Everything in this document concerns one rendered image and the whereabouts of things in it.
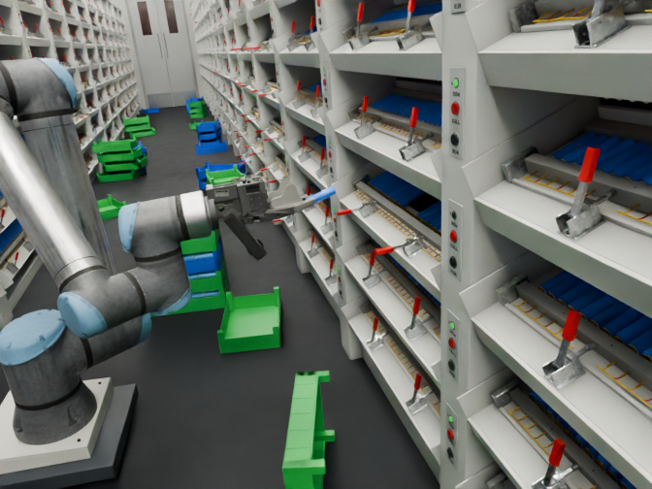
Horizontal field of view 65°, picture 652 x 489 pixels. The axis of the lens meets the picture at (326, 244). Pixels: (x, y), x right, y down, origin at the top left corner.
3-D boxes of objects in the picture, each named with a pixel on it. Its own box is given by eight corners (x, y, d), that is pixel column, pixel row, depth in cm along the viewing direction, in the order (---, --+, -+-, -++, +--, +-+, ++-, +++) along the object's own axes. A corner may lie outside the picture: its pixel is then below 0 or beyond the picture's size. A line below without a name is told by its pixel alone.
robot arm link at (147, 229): (129, 249, 105) (116, 202, 102) (191, 237, 107) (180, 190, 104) (124, 262, 96) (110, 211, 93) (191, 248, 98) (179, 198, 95)
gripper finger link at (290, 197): (314, 180, 101) (268, 189, 100) (318, 210, 104) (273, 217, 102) (311, 178, 104) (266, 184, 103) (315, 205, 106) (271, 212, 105)
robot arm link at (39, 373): (2, 387, 126) (-18, 326, 119) (73, 355, 138) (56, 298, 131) (25, 415, 117) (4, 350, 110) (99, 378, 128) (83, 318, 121)
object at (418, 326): (448, 401, 96) (421, 348, 90) (349, 275, 151) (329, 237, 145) (539, 344, 97) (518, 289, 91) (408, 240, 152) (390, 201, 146)
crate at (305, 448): (293, 544, 104) (332, 543, 103) (281, 467, 96) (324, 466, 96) (304, 437, 131) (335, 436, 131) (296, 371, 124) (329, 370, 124)
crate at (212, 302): (147, 317, 198) (144, 299, 195) (157, 294, 216) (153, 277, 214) (226, 308, 201) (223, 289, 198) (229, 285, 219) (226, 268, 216)
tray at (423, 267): (449, 311, 89) (430, 269, 85) (345, 212, 144) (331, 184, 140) (546, 252, 90) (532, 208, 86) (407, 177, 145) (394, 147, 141)
